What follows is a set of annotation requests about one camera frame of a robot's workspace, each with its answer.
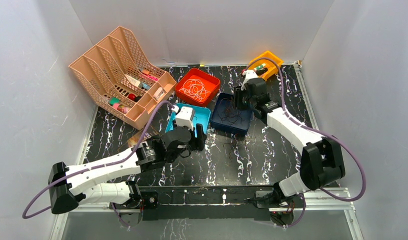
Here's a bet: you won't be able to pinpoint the brown thin cable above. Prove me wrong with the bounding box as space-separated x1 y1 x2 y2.
217 99 249 130
223 137 247 163

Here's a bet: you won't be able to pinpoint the white thin cable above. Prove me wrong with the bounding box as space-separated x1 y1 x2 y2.
180 77 212 103

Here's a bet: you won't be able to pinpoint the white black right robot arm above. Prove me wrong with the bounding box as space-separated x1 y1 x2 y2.
233 78 346 207

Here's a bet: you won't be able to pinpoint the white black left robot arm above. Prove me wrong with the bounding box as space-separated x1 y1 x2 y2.
48 123 207 215

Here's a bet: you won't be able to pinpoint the black tube in bin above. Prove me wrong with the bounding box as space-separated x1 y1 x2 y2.
255 67 268 76

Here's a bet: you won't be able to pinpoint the cyan square tray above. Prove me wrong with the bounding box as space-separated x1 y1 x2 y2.
165 103 211 134

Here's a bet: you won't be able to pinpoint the green white tube in bin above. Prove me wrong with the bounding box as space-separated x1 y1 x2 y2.
253 63 266 72

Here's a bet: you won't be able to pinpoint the yellow plastic bin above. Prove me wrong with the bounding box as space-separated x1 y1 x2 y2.
248 50 283 82

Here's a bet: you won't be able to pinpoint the navy blue square tray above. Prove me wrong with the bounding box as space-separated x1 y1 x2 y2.
210 93 253 136

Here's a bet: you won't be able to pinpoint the three days to see book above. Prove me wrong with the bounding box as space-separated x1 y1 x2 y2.
127 125 158 150

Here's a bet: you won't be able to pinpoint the red square tray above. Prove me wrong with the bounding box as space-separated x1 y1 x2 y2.
175 68 221 107

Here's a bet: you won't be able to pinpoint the pink marker in organizer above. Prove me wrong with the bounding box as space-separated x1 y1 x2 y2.
139 68 158 82

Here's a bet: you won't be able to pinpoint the red ball in organizer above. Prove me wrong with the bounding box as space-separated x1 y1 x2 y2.
127 93 136 102

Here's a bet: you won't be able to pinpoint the white box in organizer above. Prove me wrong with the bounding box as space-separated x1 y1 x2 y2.
125 74 143 88

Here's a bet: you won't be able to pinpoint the green pink tape rolls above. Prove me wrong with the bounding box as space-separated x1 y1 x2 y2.
107 97 131 114

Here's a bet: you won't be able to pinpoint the peach plastic file organizer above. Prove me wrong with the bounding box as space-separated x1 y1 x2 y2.
69 26 177 130

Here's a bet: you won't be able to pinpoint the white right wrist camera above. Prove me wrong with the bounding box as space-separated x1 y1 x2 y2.
241 70 258 91

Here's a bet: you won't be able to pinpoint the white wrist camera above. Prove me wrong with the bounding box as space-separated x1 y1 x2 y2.
174 106 195 130
241 70 258 91

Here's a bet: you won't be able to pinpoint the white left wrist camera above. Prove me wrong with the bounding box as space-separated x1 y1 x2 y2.
174 106 195 130

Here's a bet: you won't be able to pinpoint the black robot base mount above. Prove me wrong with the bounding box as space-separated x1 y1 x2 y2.
109 185 304 226

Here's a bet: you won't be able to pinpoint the aluminium frame rail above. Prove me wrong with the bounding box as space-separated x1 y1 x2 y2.
56 188 357 213

